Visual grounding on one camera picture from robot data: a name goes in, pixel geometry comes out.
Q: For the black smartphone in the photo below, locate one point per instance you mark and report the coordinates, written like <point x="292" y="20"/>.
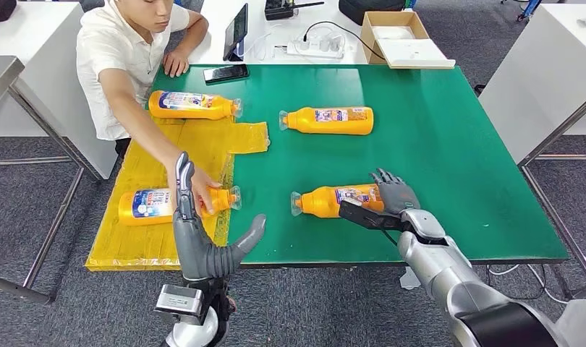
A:
<point x="226" y="73"/>

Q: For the white cabinet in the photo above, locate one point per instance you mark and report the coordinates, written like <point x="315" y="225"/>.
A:
<point x="39" y="48"/>
<point x="542" y="72"/>

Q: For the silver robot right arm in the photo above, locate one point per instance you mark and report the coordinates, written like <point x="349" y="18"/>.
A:
<point x="446" y="273"/>

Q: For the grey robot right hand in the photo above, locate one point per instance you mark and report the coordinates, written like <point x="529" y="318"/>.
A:
<point x="398" y="196"/>

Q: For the brown cardboard box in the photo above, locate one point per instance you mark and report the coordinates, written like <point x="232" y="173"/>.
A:
<point x="368" y="43"/>

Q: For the white table foot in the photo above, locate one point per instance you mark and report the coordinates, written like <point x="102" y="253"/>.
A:
<point x="410" y="280"/>

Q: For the seated person's left hand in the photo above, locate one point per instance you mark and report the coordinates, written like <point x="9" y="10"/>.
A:
<point x="176" y="63"/>

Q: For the white rounded device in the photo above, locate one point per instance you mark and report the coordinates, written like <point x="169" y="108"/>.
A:
<point x="392" y="32"/>

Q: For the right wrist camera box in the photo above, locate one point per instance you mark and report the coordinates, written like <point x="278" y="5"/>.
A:
<point x="365" y="218"/>

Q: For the white power strip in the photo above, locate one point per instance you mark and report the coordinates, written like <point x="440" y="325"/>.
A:
<point x="316" y="52"/>

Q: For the steel table frame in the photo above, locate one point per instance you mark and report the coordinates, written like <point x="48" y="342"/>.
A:
<point x="559" y="128"/>

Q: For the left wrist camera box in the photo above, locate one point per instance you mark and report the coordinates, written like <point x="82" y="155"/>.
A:
<point x="178" y="304"/>

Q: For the yellow taped cardboard sheet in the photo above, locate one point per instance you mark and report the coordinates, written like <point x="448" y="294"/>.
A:
<point x="144" y="244"/>

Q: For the orange detergent bottle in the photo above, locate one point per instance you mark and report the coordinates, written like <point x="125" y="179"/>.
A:
<point x="302" y="122"/>
<point x="187" y="111"/>
<point x="144" y="206"/>
<point x="322" y="201"/>

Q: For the seated person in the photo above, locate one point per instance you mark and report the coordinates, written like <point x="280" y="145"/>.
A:
<point x="115" y="48"/>

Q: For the black radio device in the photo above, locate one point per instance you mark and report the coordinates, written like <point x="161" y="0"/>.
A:
<point x="278" y="8"/>

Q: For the seated person's right hand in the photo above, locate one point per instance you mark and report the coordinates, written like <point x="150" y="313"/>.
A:
<point x="204" y="184"/>

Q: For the black tablet on stand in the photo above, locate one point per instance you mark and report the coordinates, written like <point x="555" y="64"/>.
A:
<point x="236" y="31"/>

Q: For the seated person's right forearm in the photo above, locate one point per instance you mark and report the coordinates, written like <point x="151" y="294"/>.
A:
<point x="149" y="139"/>

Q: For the pale grey panel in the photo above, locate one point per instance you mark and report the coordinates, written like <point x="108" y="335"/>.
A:
<point x="580" y="325"/>

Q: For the white flat box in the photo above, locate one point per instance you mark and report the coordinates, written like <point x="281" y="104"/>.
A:
<point x="413" y="51"/>

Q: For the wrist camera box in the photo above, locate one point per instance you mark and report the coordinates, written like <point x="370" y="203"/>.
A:
<point x="178" y="304"/>
<point x="365" y="218"/>

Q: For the white power adapter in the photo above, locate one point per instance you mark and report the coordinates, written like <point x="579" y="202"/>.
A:
<point x="323" y="45"/>
<point x="336" y="42"/>
<point x="303" y="45"/>

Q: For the seated person's left forearm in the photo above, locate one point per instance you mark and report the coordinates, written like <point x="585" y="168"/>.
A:
<point x="194" y="33"/>

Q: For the blue metal frame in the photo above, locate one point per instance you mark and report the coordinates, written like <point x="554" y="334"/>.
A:
<point x="530" y="8"/>

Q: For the black carrying case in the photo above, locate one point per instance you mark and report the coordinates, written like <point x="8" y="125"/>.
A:
<point x="369" y="8"/>

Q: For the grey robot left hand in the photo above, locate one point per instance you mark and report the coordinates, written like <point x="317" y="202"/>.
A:
<point x="197" y="254"/>

